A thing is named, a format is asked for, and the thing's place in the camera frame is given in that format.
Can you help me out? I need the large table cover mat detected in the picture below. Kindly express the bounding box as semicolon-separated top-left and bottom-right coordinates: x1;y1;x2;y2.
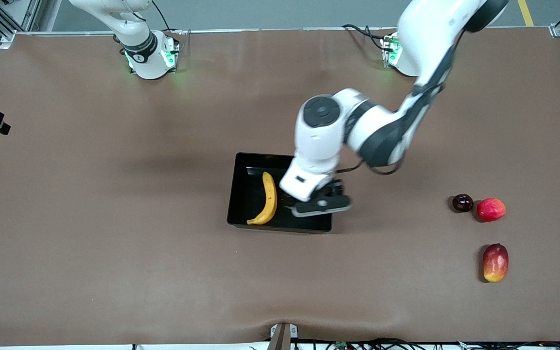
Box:
0;27;560;347

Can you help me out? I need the plain red round fruit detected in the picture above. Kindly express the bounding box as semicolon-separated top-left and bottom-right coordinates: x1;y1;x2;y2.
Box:
477;197;507;223

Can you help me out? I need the yellow banana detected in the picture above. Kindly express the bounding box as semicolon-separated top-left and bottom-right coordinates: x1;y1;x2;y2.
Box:
246;172;278;226

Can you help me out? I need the black left base cable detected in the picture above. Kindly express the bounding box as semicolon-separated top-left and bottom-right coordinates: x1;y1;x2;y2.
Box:
342;23;388;52

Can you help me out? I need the red yellow mango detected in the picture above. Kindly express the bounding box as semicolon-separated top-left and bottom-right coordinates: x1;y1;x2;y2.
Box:
483;243;509;283

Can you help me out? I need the black plastic box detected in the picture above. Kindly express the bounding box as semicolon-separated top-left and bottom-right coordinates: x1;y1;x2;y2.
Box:
227;152;333;234

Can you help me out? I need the grey metal camera bracket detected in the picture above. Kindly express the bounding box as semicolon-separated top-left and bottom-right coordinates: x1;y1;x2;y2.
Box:
269;323;298;350

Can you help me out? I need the black right base cable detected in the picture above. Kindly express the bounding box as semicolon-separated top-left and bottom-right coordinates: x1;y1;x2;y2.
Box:
151;0;183;35

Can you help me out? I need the dark purple plum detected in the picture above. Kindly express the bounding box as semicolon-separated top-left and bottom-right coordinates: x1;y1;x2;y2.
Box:
452;193;474;213

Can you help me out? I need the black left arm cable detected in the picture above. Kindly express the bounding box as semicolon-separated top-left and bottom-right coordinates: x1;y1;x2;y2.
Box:
336;158;403;176

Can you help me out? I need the black base cable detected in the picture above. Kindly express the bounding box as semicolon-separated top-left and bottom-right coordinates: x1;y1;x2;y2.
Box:
151;0;183;35
342;23;388;52

